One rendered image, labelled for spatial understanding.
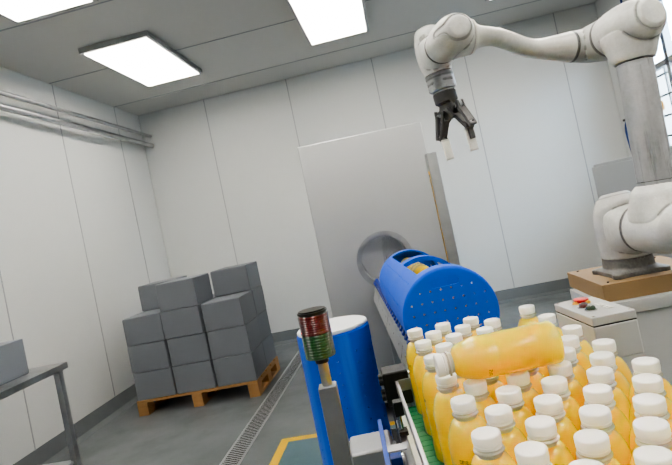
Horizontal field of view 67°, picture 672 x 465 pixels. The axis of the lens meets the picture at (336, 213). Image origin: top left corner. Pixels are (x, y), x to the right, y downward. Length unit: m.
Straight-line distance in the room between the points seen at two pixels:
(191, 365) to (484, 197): 3.97
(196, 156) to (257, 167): 0.86
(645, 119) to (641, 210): 0.27
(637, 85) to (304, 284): 5.53
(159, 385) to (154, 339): 0.44
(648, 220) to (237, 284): 4.17
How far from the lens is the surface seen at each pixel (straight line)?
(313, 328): 1.06
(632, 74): 1.80
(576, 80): 7.14
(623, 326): 1.33
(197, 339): 5.08
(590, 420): 0.79
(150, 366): 5.33
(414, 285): 1.52
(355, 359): 1.94
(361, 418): 2.00
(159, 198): 7.35
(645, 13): 1.77
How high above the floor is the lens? 1.43
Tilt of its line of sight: 1 degrees up
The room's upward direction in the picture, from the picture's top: 12 degrees counter-clockwise
